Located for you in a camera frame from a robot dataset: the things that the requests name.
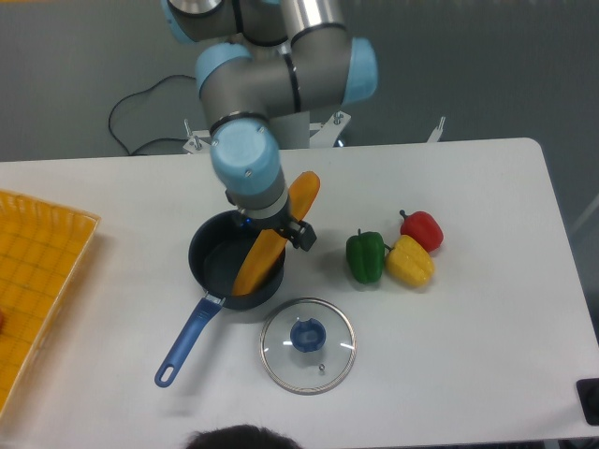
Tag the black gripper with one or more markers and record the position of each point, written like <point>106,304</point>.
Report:
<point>277,210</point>

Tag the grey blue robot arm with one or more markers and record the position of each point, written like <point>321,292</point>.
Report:
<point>275,58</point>

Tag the green bell pepper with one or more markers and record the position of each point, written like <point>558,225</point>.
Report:
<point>365,254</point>

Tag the yellow bell pepper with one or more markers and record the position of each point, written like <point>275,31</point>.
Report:
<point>408,262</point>

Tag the glass lid blue knob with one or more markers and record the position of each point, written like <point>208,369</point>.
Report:
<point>307,346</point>

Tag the red bell pepper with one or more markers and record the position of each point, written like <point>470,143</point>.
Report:
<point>422,227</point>

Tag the dark haired person head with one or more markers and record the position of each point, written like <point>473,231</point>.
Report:
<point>241,436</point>

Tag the yellow plastic basket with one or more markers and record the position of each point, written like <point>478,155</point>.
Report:
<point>42,246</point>

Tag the black box at edge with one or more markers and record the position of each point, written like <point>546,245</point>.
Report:
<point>587,390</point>

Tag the dark pot blue handle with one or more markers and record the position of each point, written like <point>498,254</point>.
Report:
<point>215,255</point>

